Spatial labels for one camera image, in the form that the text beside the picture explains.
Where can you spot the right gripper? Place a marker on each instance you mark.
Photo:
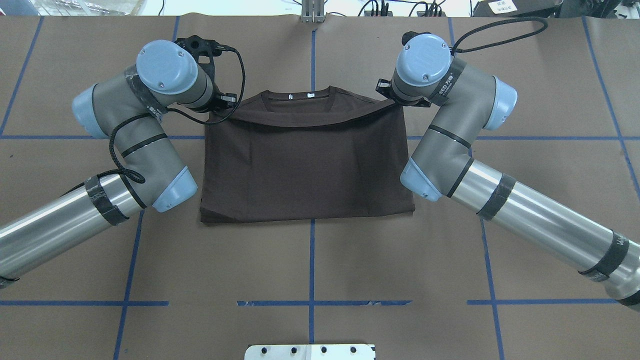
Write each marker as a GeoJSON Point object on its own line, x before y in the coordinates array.
{"type": "Point", "coordinates": [385, 89]}

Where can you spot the brown paper table cover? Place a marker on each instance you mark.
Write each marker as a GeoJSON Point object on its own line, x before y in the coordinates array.
{"type": "Point", "coordinates": [437, 283]}

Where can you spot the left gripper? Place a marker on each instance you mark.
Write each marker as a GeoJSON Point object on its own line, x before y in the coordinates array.
{"type": "Point", "coordinates": [218, 102]}

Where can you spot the aluminium frame post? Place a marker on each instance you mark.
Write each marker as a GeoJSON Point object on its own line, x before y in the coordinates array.
{"type": "Point", "coordinates": [312, 11]}

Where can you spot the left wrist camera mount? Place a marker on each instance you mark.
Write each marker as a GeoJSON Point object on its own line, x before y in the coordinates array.
{"type": "Point", "coordinates": [203, 52]}

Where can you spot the brown t-shirt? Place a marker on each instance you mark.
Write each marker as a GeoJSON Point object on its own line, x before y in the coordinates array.
{"type": "Point", "coordinates": [295, 156]}

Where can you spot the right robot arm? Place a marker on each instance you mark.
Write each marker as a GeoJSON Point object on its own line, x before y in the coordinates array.
{"type": "Point", "coordinates": [523, 138]}

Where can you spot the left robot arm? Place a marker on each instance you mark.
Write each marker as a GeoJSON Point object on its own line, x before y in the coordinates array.
{"type": "Point", "coordinates": [127, 110]}

